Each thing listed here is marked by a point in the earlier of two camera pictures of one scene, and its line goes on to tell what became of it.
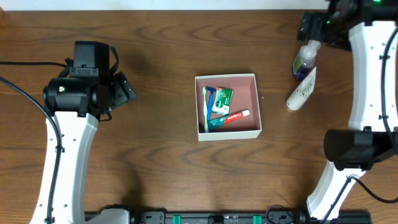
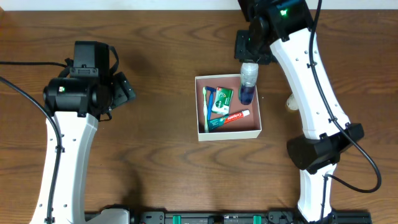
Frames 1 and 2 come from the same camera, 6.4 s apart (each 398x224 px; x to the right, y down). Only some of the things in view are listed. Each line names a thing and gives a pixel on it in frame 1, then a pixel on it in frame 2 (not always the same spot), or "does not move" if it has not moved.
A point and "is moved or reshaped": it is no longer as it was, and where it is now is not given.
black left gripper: [123, 90] does not move
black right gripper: [306, 26] to [252, 56]
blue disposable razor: [211, 89] does not move
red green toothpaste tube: [215, 122] does not move
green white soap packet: [222, 101] does not move
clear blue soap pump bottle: [305, 61] is moved or reshaped
